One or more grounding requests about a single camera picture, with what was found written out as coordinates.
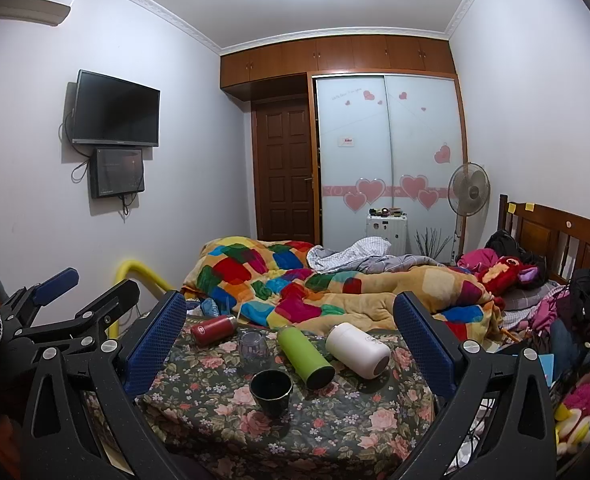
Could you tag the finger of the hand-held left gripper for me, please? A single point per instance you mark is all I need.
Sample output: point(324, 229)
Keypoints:
point(55, 286)
point(110, 301)

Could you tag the wooden overhead cabinet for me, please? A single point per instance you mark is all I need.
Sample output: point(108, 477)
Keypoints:
point(335, 60)

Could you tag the wall-mounted television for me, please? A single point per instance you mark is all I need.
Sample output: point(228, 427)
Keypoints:
point(115, 109)

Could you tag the wooden headboard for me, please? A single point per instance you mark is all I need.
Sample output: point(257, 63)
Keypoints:
point(550, 232)

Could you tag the black bag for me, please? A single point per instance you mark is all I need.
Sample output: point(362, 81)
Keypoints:
point(505, 245)

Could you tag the green bottle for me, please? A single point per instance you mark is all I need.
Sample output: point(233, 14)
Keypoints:
point(301, 355)

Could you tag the yellow and white plush toy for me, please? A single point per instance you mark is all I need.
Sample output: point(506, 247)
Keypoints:
point(577, 427)

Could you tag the wardrobe with heart stickers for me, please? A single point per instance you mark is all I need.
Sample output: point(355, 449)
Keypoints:
point(390, 150)

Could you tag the standing fan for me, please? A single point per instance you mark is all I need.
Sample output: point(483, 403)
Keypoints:
point(470, 191)

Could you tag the clear glass cup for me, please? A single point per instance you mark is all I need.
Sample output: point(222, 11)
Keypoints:
point(254, 351)

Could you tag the pink cloth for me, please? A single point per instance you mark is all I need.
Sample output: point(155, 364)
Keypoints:
point(477, 260)

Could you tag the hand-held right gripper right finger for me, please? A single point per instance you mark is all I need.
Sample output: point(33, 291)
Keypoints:
point(426, 349)

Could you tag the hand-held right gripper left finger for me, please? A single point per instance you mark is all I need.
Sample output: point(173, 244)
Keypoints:
point(154, 336)

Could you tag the white bottle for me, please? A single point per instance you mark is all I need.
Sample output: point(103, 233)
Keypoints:
point(356, 350)

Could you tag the dried plant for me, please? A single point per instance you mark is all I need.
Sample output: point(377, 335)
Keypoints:
point(432, 245)

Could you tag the grey checkered cloth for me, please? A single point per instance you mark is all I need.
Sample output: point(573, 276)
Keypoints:
point(356, 255)

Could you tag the colourful patchwork quilt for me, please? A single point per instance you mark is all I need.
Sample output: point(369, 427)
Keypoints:
point(285, 285)

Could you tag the red bottle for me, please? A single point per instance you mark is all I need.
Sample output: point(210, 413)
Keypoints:
point(210, 331)

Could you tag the pile of pink clothes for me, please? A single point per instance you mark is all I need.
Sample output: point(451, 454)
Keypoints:
point(552, 310)

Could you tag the brown wooden door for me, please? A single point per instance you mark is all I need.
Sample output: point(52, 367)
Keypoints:
point(284, 170)

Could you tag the air conditioner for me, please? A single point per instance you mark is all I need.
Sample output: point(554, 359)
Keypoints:
point(30, 9)

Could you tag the floral cloth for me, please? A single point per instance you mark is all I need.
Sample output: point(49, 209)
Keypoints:
point(325, 435)

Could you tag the small wall-mounted monitor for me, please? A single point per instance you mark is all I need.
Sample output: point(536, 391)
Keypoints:
point(117, 172)

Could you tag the black cup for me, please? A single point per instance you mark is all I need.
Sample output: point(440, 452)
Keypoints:
point(270, 401)

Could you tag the yellow padded pipe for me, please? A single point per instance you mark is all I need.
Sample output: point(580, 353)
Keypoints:
point(142, 274)

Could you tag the red plush toy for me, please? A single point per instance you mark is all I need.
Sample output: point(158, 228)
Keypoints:
point(507, 272)

